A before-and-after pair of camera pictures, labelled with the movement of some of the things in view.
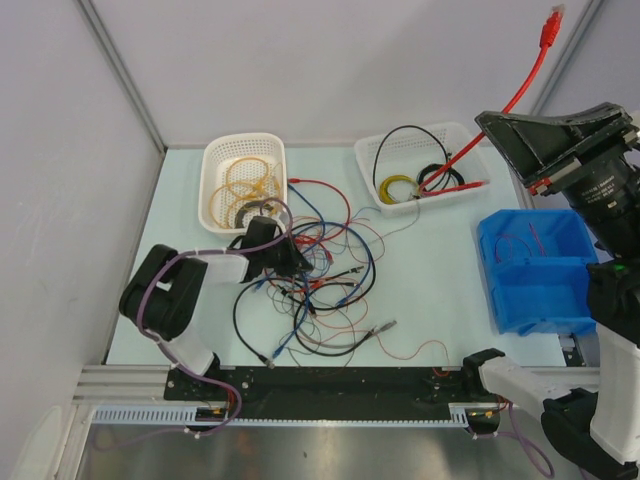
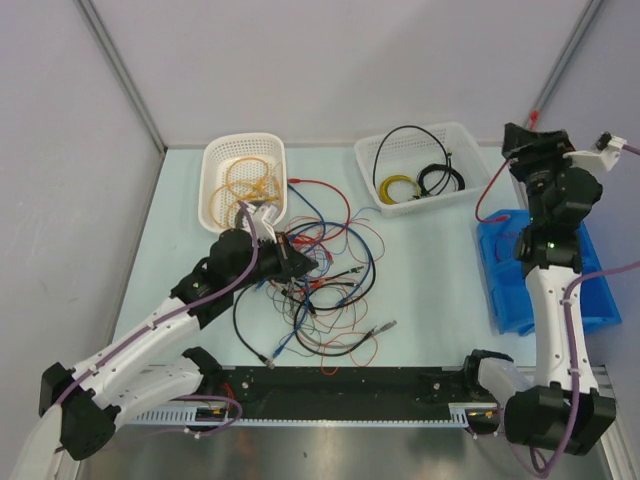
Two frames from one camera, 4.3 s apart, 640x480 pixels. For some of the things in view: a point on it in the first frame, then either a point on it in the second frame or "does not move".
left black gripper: x=295 y=264 does not move
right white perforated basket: x=411 y=170 does not move
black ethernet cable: x=448 y=156 does not move
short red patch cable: x=551 y=37 to x=534 y=119
